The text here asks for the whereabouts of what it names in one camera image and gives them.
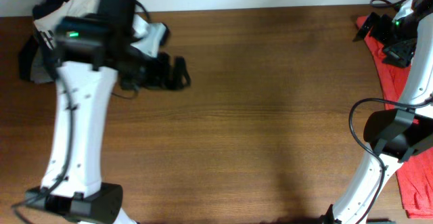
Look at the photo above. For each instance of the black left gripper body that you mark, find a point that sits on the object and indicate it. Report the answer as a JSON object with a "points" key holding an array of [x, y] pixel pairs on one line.
{"points": [[140, 72]]}

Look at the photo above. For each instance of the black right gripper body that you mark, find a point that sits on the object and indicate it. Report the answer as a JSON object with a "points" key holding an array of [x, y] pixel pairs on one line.
{"points": [[399, 39]]}

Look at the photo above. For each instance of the white robot print t-shirt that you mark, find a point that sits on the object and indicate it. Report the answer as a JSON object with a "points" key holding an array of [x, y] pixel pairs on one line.
{"points": [[67, 14]]}

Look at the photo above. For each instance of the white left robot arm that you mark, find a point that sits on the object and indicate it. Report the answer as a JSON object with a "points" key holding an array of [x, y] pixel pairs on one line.
{"points": [[94, 53]]}

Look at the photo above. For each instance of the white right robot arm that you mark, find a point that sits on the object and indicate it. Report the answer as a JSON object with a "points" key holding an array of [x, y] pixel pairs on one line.
{"points": [[392, 136]]}

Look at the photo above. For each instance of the folded grey garment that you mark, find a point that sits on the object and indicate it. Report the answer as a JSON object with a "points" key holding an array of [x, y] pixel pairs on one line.
{"points": [[38, 73]]}

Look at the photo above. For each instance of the folded navy blue garment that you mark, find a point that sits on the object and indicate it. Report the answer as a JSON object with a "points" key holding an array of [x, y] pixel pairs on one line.
{"points": [[46, 7]]}

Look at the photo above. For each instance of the folded black garment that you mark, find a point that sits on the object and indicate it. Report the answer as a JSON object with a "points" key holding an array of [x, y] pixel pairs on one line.
{"points": [[25, 58]]}

